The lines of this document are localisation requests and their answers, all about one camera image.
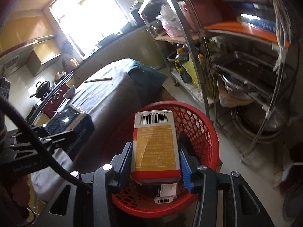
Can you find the orange board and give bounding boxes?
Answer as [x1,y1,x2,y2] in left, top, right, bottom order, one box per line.
[204,21,290,49]

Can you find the yellow plastic bag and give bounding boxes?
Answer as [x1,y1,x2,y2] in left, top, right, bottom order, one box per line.
[182,53,206,89]

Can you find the blue printed box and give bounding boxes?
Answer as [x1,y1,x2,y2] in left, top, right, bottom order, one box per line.
[231,1,277,32]

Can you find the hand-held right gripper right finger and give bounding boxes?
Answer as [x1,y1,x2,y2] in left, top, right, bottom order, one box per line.
[177,144,275,227]

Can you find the pink white plastic bag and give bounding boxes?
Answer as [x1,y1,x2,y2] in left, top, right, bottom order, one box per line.
[155,3,187,38]

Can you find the large dark red bag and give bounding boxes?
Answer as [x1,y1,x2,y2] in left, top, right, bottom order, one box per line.
[186,0,224,27]

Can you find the range hood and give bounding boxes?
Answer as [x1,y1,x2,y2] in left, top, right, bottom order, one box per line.
[0,50,32,76]

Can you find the steel shelf unit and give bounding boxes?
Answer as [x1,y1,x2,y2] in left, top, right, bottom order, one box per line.
[138,0,213,123]

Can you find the black cable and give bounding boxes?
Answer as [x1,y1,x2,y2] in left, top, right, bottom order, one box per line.
[0,98,94,193]

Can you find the red plastic basket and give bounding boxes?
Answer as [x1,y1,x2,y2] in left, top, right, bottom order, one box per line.
[111,100,219,218]

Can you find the long wooden stick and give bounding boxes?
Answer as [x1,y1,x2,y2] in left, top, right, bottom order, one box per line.
[83,77,113,83]

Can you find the curved chrome wire rack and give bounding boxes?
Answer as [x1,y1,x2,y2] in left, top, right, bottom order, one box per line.
[180,0,299,163]

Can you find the large steel basin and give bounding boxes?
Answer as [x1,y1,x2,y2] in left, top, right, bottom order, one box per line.
[231,104,290,142]

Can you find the small wall fan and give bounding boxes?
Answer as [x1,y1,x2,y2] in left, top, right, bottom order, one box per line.
[61,40,73,54]

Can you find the orange cardboard box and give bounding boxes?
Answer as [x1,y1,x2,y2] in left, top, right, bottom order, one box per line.
[131,111,183,185]

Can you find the dark blue cardboard box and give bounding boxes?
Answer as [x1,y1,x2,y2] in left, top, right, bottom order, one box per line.
[45,104,95,161]

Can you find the window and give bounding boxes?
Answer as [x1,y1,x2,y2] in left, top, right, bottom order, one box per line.
[48,0,129,59]

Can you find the microwave oven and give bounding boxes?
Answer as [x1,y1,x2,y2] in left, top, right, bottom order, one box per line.
[129,5,152,26]

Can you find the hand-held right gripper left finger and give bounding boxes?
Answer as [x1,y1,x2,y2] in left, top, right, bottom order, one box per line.
[44,142,133,227]

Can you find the yellow wall cabinets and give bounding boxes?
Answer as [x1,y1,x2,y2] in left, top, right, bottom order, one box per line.
[0,14,62,76]

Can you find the dark red oven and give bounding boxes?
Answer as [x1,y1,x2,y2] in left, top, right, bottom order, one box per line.
[40,84,71,119]

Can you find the white bowl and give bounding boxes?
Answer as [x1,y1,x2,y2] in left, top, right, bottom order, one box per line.
[63,85,76,98]

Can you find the grey tablecloth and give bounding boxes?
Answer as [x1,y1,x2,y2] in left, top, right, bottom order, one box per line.
[31,58,168,201]

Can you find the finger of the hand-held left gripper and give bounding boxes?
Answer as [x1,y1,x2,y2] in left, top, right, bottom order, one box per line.
[27,123,51,136]
[40,129,77,151]

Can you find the white medicine box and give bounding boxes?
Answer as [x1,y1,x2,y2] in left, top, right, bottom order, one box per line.
[154,183,178,204]

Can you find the black wok with lid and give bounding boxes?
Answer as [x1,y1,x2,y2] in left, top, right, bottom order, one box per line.
[30,80,51,98]

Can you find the person's left hand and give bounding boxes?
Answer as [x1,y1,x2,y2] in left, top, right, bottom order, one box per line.
[9,174,32,210]

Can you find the yellow base cabinets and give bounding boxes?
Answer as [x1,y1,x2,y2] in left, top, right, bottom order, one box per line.
[73,26,166,81]

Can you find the cooking oil bottle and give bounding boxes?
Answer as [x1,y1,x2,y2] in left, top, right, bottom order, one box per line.
[174,48,190,74]

